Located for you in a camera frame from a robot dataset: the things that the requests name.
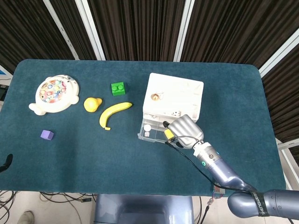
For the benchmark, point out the grey shoe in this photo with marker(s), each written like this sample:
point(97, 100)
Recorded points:
point(26, 218)

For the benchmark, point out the green building block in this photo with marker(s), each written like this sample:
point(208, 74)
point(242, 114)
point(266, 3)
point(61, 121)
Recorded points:
point(118, 89)

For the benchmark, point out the yellow toy banana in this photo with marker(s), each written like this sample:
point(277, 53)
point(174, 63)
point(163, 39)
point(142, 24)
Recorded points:
point(112, 112)

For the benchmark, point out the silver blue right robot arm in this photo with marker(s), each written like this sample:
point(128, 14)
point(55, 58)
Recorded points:
point(219, 168)

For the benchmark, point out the yellow foam block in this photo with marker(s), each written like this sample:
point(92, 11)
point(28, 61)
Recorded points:
point(168, 134)

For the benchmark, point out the purple cube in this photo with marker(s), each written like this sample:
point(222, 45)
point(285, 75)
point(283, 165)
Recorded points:
point(46, 135)

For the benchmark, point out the white fishing game toy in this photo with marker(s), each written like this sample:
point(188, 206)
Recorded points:
point(53, 91)

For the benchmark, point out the small die on cabinet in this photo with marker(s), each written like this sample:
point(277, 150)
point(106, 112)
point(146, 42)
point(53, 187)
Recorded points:
point(175, 113)

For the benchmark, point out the white die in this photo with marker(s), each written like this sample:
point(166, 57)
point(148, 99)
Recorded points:
point(147, 134)

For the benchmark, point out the grey adapter box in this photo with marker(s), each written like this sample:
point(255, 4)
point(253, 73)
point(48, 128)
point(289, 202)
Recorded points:
point(219, 191)

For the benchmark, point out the white frame post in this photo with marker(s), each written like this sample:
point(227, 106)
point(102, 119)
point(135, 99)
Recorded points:
point(184, 30)
point(61, 30)
point(91, 30)
point(278, 54)

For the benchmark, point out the blue table cloth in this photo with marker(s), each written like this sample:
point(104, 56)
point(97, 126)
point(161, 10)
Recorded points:
point(93, 163)

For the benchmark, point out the dark brown pleated curtain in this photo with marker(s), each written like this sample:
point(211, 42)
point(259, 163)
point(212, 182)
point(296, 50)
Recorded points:
point(140, 28)

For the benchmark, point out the yellow toy pear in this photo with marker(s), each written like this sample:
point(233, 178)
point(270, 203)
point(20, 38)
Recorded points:
point(90, 105)

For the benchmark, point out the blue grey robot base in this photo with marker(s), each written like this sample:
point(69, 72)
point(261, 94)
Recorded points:
point(140, 210)

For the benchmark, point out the clear drawer with yellow block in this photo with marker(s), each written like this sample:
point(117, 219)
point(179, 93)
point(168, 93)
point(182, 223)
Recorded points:
point(155, 136)

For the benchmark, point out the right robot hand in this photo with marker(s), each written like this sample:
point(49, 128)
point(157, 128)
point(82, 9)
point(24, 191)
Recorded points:
point(187, 130)

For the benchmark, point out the white plastic drawer cabinet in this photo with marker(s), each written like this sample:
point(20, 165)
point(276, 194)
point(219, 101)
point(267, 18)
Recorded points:
point(177, 93)

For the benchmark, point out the white round disc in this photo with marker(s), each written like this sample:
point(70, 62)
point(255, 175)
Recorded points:
point(147, 128)

